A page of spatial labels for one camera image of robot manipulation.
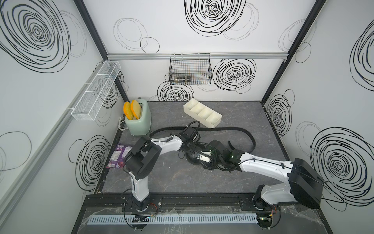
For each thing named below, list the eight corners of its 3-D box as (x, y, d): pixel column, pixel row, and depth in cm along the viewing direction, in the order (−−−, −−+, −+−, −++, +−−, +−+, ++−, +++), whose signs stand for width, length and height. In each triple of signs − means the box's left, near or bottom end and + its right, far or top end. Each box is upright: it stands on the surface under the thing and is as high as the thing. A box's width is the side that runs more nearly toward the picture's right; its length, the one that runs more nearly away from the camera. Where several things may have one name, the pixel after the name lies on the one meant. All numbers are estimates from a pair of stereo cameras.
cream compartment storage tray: (182, 110, 116) (181, 105, 112) (192, 102, 123) (192, 97, 118) (211, 131, 104) (212, 126, 99) (221, 120, 110) (222, 115, 106)
